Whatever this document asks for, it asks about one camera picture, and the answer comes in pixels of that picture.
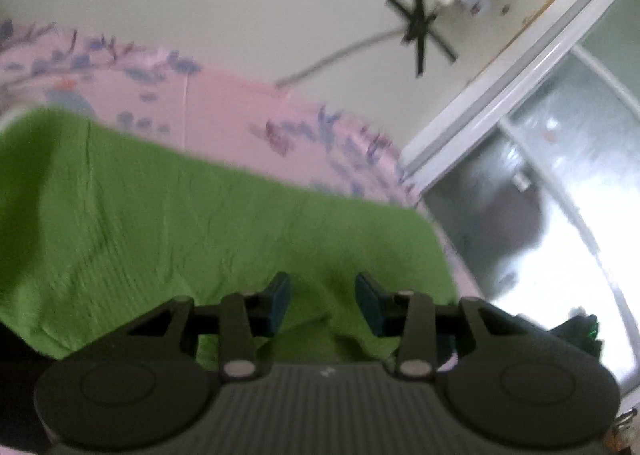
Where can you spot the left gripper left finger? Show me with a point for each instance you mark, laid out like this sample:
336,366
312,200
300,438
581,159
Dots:
244,318

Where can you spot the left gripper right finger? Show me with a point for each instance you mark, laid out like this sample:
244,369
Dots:
406,315

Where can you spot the green black small garment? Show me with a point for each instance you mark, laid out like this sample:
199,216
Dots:
98,228

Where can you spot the pink floral bed sheet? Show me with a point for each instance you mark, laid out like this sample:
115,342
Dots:
171,99

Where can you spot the black tape cross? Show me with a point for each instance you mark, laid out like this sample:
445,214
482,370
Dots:
419,28

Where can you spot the white window frame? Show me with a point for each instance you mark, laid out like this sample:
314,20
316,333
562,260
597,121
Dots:
531,176

